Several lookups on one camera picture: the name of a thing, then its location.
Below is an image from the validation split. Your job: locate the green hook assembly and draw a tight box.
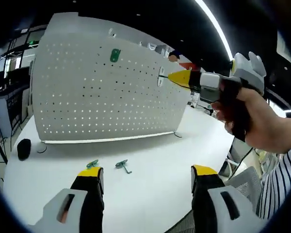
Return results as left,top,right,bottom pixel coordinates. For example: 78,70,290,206
110,48,122,63
114,159,133,175
157,66,171,88
86,159,99,170

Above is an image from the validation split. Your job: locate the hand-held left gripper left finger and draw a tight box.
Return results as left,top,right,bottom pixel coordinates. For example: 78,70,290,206
26,166,105,233

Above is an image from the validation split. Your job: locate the ceiling light strip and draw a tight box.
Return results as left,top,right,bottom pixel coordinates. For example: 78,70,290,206
195,0,234,61

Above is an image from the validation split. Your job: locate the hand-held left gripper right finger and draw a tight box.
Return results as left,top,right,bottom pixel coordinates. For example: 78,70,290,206
191,165,270,233

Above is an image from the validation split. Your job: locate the black round object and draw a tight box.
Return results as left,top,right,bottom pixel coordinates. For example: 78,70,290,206
17,138,32,161

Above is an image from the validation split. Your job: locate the person's right hand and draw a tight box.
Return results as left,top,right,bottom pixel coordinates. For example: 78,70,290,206
211,87,285,154

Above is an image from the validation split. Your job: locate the white perforated mounting plate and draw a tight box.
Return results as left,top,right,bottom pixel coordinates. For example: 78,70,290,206
30,12,193,154

